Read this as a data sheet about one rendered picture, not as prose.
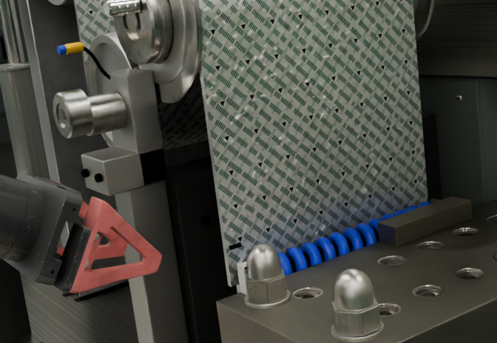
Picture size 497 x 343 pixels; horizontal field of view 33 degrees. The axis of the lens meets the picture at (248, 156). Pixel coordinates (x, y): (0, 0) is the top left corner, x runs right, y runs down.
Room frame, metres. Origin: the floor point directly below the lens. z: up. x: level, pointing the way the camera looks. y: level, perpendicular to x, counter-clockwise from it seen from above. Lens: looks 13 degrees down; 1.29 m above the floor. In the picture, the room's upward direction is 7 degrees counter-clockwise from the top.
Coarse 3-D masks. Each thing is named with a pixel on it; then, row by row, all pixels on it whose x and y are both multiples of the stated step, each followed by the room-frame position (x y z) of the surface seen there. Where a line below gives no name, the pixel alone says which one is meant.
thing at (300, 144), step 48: (336, 48) 0.75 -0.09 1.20; (384, 48) 0.78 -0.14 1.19; (240, 96) 0.70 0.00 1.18; (288, 96) 0.72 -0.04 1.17; (336, 96) 0.75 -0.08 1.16; (384, 96) 0.78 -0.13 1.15; (240, 144) 0.69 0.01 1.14; (288, 144) 0.72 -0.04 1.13; (336, 144) 0.75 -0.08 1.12; (384, 144) 0.78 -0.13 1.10; (240, 192) 0.69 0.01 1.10; (288, 192) 0.72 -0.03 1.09; (336, 192) 0.74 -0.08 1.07; (384, 192) 0.77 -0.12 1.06; (240, 240) 0.69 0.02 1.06; (288, 240) 0.71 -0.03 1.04
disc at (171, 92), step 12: (192, 0) 0.67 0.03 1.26; (192, 12) 0.67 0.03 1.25; (192, 24) 0.67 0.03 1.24; (192, 36) 0.67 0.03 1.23; (192, 48) 0.68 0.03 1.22; (192, 60) 0.68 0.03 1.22; (180, 72) 0.70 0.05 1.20; (192, 72) 0.68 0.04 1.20; (156, 84) 0.74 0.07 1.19; (168, 84) 0.72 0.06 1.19; (180, 84) 0.70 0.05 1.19; (192, 84) 0.69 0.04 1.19; (156, 96) 0.74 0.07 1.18; (168, 96) 0.72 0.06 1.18; (180, 96) 0.70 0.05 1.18
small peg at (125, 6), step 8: (112, 0) 0.69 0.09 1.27; (120, 0) 0.69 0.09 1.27; (128, 0) 0.69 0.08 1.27; (136, 0) 0.70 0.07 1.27; (104, 8) 0.69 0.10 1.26; (112, 8) 0.68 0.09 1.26; (120, 8) 0.69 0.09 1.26; (128, 8) 0.69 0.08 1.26; (136, 8) 0.70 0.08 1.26; (112, 16) 0.69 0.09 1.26
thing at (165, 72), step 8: (176, 0) 0.69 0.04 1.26; (416, 0) 0.82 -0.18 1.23; (176, 8) 0.69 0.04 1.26; (176, 16) 0.69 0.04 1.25; (184, 16) 0.68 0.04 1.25; (176, 24) 0.69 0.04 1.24; (184, 24) 0.68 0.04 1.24; (176, 32) 0.69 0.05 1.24; (184, 32) 0.68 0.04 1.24; (176, 40) 0.69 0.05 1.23; (184, 40) 0.68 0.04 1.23; (176, 48) 0.70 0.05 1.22; (184, 48) 0.68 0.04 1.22; (176, 56) 0.70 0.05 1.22; (184, 56) 0.69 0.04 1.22; (144, 64) 0.75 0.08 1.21; (152, 64) 0.74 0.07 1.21; (160, 64) 0.72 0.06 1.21; (168, 64) 0.71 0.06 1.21; (176, 64) 0.70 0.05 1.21; (152, 72) 0.74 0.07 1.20; (160, 72) 0.72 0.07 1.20; (168, 72) 0.71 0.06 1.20; (176, 72) 0.70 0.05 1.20; (160, 80) 0.73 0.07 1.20; (168, 80) 0.71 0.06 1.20
